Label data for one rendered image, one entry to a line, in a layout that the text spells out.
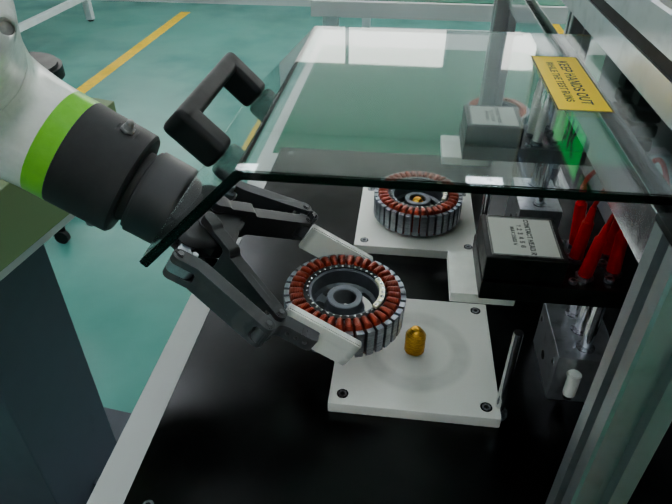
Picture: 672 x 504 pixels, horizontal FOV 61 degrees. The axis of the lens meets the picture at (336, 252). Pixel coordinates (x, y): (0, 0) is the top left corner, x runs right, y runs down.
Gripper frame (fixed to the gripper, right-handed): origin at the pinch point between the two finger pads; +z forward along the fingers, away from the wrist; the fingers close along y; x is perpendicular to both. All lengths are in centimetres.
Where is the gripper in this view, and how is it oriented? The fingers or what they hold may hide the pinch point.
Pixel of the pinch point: (342, 297)
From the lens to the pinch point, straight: 53.2
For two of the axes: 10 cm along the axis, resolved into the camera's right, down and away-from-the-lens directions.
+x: 5.1, -6.5, -5.7
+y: -1.3, 5.9, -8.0
